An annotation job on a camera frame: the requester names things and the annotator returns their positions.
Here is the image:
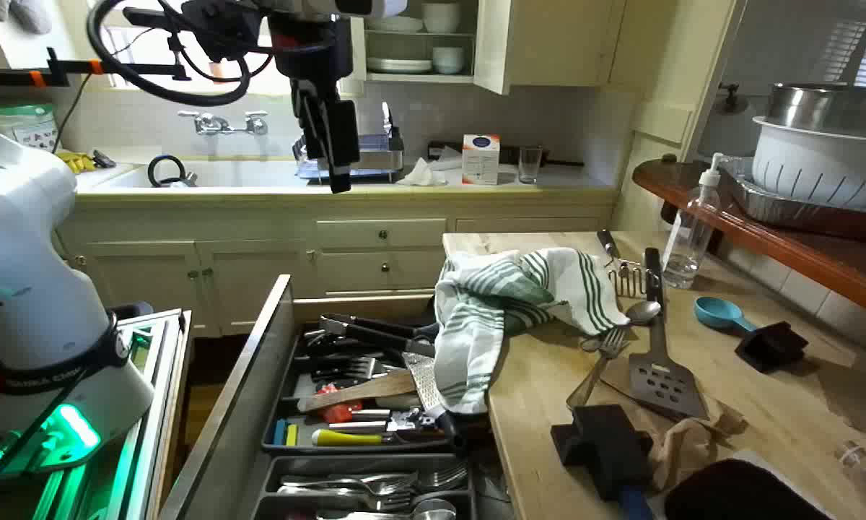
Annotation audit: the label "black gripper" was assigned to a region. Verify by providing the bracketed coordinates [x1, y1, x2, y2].
[289, 74, 363, 198]

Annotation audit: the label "green and white striped towel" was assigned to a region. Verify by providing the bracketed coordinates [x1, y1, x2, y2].
[430, 244, 635, 419]

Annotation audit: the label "yellow black handled screwdriver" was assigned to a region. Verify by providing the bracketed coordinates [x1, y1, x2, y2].
[272, 423, 389, 451]

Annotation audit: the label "crumpled white cloth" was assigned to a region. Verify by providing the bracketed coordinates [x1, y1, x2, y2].
[396, 157, 464, 192]

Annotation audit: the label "white sink basin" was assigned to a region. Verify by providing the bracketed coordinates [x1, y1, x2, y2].
[91, 157, 312, 198]

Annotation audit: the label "cream lower cabinet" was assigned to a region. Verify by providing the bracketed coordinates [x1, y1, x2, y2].
[57, 189, 621, 341]

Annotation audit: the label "cream cabinet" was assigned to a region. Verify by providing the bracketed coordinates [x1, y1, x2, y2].
[57, 189, 621, 341]
[348, 0, 628, 98]

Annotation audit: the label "white plate stack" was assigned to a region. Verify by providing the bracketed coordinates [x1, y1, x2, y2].
[367, 55, 436, 78]

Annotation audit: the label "chrome sink faucet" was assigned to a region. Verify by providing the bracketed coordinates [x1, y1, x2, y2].
[176, 107, 272, 141]

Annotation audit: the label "white orange carton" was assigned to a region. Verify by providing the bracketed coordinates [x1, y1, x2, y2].
[459, 130, 505, 192]

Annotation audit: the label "white small bowl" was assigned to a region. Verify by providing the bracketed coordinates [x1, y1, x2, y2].
[430, 45, 467, 78]

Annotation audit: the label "black kitchen tongs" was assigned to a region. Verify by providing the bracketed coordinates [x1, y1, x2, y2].
[314, 309, 439, 358]

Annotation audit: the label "white stacked bowl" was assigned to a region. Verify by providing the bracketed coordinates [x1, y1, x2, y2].
[420, 0, 464, 39]

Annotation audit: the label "clear drinking glass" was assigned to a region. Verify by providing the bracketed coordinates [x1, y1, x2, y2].
[513, 141, 544, 189]

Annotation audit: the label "black utensil organizer tray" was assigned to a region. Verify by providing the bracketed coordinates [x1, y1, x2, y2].
[260, 323, 461, 456]

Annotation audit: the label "wooden spatula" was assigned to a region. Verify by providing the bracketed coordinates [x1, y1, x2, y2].
[293, 368, 417, 417]

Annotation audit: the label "cream upper cabinet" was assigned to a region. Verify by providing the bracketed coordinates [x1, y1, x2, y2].
[348, 0, 628, 98]

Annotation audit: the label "open wooden drawer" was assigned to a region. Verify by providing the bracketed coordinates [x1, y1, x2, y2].
[158, 273, 513, 520]

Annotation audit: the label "grey cutlery tray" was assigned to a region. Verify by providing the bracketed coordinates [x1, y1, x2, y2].
[250, 451, 481, 520]

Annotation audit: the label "metal fork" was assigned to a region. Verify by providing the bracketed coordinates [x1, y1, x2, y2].
[562, 331, 628, 413]

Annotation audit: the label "green patterned container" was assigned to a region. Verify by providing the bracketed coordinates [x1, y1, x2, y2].
[0, 98, 64, 154]

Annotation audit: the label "metal spoon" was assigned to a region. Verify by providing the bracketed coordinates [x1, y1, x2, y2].
[599, 299, 666, 362]

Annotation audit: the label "clear pump bottle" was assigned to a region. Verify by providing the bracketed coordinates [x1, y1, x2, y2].
[657, 152, 726, 292]

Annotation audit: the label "slotted metal spatula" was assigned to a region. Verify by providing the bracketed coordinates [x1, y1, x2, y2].
[625, 245, 713, 423]

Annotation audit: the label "teal measuring cup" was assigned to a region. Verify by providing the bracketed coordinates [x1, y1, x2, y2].
[693, 292, 760, 339]

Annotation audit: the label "metal baking tray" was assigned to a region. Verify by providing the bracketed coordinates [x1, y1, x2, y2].
[718, 157, 866, 238]

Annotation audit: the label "crumpled brown cloth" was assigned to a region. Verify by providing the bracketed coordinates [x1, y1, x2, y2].
[644, 401, 751, 497]

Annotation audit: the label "black measuring cup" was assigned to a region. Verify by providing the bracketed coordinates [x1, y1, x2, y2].
[732, 319, 810, 377]

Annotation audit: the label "white plastic colander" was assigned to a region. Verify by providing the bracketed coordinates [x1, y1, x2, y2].
[748, 114, 866, 211]

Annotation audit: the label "stainless steel pot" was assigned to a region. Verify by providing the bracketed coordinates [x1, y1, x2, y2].
[762, 82, 866, 141]

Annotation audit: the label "black flat pad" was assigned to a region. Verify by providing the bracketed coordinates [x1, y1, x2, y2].
[660, 456, 832, 520]

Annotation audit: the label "black hose loop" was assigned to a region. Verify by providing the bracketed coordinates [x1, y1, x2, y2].
[143, 152, 202, 192]

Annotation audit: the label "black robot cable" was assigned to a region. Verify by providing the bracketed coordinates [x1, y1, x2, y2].
[84, 0, 273, 110]

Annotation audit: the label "white robot stand frame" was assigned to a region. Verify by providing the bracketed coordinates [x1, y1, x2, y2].
[23, 305, 197, 520]

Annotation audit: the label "black handled wire masher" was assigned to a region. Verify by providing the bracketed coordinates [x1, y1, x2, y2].
[595, 225, 648, 302]

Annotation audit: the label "dark wall hook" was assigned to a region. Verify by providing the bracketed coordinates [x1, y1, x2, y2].
[718, 82, 751, 120]

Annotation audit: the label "wooden wall shelf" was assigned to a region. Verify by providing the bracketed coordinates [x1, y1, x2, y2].
[628, 157, 866, 326]

